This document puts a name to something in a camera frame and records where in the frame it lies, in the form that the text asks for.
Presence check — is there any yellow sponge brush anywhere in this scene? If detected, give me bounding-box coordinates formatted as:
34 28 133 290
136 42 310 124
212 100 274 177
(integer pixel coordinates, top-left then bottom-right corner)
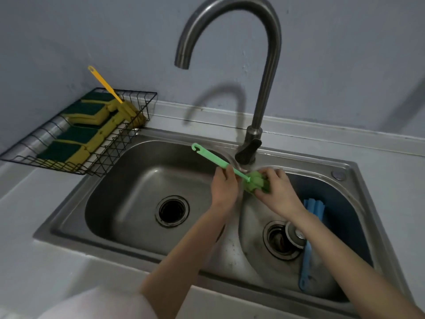
88 65 147 129

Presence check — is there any person's left hand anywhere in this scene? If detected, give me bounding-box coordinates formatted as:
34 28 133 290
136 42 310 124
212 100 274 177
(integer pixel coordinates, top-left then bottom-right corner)
210 164 240 214

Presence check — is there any blue sponge brush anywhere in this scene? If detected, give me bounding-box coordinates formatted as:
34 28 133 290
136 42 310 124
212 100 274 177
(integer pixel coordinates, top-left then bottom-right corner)
298 197 328 293

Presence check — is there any green and yellow sponge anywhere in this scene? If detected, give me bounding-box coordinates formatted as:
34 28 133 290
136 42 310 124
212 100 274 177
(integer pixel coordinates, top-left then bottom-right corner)
61 102 111 127
54 125 106 152
81 91 117 108
36 140 91 167

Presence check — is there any black wire basket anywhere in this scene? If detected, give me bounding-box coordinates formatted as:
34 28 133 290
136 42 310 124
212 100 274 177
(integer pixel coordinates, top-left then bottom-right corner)
0 88 158 178

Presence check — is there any green sponge brush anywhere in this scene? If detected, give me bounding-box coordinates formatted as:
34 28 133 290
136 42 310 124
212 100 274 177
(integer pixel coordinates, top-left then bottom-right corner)
191 143 270 197

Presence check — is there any person's left forearm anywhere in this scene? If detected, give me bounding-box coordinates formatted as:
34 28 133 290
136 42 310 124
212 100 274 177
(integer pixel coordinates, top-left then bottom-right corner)
139 206 234 319

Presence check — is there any person's right hand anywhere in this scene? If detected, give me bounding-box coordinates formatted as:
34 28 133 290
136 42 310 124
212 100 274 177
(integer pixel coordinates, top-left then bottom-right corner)
254 167 307 220

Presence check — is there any round sink drain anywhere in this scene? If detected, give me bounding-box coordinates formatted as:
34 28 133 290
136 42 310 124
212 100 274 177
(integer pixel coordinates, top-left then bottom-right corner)
155 195 191 228
263 220 303 261

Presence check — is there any stainless steel double sink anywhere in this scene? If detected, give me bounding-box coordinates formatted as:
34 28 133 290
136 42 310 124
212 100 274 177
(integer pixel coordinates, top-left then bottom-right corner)
33 127 416 319

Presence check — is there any curved stainless steel faucet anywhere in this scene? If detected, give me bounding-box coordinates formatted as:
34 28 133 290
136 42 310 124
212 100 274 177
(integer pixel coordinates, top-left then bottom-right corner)
174 0 282 166

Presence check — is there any metal sink strainer plug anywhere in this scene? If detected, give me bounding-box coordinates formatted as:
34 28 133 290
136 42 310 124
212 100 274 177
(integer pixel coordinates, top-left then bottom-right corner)
284 221 307 250

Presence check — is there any person's right forearm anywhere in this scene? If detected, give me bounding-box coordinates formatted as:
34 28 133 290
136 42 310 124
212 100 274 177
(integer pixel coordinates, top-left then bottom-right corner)
290 208 425 319

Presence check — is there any white clothing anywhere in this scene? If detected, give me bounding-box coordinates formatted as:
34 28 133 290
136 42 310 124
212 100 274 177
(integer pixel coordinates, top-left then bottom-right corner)
37 285 159 319

